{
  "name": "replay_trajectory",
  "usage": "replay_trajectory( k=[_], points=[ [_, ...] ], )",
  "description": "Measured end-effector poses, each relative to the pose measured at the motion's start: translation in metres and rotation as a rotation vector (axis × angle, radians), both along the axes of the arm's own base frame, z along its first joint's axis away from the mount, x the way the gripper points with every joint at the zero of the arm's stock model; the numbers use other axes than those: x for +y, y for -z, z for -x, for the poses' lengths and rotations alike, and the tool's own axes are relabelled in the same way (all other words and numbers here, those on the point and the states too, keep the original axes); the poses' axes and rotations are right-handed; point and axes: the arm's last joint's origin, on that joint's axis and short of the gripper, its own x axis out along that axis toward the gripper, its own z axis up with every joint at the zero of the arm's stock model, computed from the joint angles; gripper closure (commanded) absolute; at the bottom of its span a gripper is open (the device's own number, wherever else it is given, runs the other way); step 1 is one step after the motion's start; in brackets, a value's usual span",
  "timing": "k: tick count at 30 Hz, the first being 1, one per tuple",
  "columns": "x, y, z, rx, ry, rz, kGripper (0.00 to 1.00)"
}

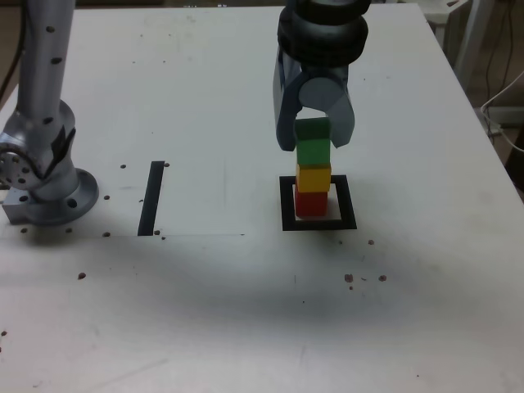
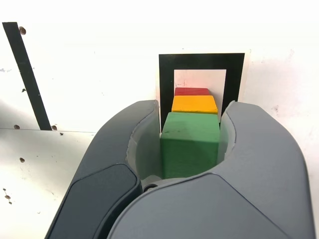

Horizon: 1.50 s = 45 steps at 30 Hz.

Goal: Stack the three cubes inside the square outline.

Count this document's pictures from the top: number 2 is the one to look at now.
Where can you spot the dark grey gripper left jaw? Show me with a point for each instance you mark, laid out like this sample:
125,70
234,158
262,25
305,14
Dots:
104,161

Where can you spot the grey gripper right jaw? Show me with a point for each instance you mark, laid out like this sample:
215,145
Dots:
224,211

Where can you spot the green cube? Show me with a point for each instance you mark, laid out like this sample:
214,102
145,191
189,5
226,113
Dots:
189,144

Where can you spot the yellow cube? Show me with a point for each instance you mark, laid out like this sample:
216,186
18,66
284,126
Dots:
194,104

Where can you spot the red cube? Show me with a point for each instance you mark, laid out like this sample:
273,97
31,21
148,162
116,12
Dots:
192,91

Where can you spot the black tape square outline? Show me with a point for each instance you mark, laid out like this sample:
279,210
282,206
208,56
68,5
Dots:
199,61

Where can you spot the black tape strip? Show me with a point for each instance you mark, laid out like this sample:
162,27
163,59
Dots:
25,72

